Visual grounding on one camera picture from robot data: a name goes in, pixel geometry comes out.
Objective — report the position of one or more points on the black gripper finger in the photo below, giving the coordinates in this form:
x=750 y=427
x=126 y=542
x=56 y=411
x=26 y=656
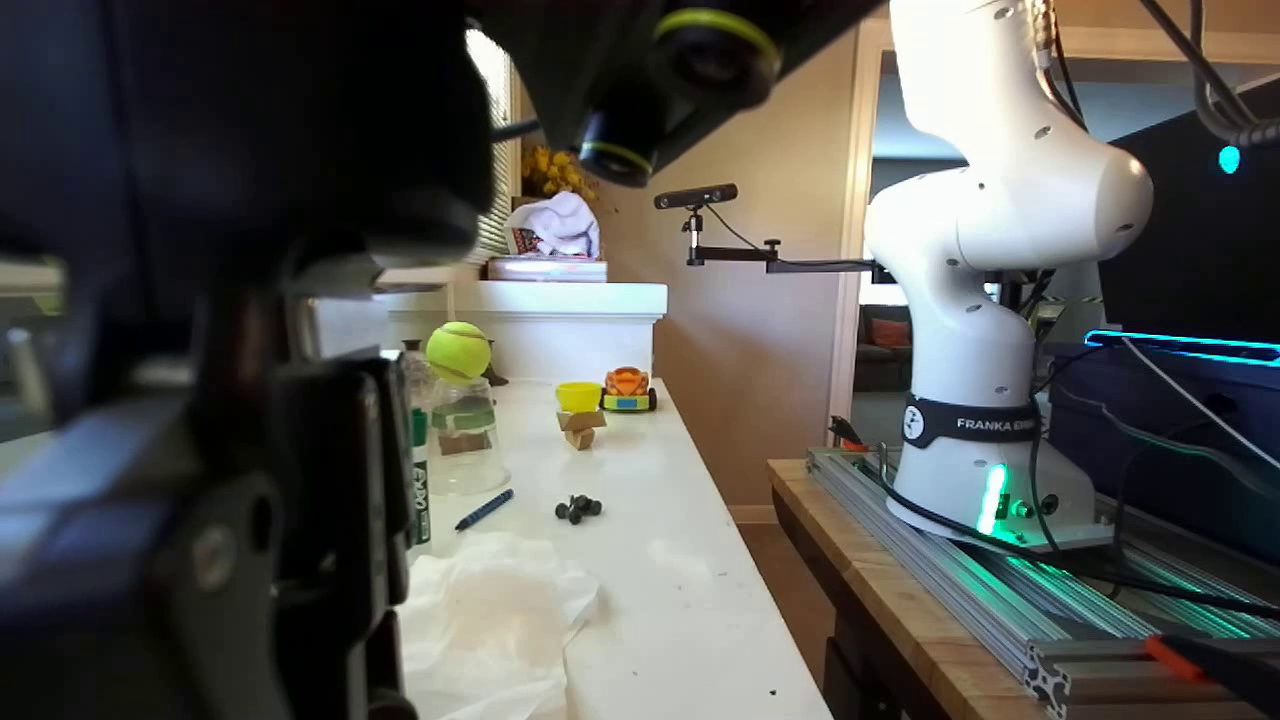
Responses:
x=335 y=535

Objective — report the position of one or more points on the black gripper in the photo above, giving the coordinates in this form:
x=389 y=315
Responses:
x=200 y=135

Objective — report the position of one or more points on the green dry-erase marker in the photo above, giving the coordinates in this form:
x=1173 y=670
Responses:
x=423 y=494

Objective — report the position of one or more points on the black pen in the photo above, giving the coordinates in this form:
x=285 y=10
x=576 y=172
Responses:
x=485 y=508

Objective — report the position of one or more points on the clear glass jar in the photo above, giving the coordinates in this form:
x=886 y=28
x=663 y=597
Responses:
x=467 y=423

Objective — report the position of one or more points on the crumpled white tissue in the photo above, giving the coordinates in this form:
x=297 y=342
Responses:
x=494 y=627

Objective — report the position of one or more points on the yellow-green tennis ball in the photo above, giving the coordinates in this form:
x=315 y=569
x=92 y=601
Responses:
x=459 y=349

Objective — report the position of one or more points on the small black bolt piece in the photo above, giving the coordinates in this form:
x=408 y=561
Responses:
x=576 y=508

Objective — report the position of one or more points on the brown wooden figure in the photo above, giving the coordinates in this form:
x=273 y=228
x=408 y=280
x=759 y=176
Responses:
x=581 y=428

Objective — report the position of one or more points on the yellow plastic cup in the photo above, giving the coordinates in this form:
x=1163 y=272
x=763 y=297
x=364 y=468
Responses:
x=576 y=396

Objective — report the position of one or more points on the orange toy car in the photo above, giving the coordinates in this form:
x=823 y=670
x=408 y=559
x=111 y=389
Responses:
x=625 y=389

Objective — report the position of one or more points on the flat grey tray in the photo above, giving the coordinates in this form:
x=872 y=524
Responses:
x=544 y=271

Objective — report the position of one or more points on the yellow flowers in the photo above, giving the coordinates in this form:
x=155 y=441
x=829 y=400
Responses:
x=544 y=170

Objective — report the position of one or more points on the white cloth bundle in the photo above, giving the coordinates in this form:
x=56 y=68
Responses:
x=562 y=220

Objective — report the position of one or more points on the wooden workbench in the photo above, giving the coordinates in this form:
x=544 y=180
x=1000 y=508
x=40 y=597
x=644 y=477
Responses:
x=880 y=601

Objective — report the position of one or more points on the blue-lit dark box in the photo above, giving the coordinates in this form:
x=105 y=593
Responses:
x=1200 y=441

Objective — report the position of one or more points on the black backdrop panel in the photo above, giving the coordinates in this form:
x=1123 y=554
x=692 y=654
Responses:
x=1200 y=254

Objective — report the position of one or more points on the black wrist stereo camera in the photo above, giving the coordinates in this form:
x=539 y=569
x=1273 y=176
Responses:
x=601 y=67

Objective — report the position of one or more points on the black stereo camera bar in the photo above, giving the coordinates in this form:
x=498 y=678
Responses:
x=692 y=199

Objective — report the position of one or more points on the white door frame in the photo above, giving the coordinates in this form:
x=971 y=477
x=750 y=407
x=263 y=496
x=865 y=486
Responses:
x=851 y=346

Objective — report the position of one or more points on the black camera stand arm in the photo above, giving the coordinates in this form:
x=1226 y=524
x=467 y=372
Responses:
x=812 y=264

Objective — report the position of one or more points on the aluminium extrusion rail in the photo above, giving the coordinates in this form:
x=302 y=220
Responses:
x=986 y=601

